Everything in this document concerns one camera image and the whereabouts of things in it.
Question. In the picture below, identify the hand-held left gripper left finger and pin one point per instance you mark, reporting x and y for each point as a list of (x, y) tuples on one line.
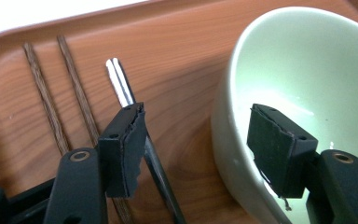
[(121, 155)]

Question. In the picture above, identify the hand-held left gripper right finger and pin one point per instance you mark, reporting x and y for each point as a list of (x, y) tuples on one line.
[(279, 152)]

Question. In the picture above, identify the metal spoon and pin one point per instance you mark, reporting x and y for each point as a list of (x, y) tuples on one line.
[(121, 84)]

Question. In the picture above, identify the dark wooden chopstick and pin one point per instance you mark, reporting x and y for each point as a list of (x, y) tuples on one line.
[(45, 96), (77, 90)]

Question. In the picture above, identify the green ceramic bowl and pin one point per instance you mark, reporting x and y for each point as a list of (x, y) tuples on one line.
[(292, 62)]

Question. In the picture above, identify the brown wooden tray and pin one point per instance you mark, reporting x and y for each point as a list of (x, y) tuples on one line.
[(183, 62)]

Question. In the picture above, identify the white table mat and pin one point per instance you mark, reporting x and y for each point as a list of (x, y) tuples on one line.
[(28, 12)]

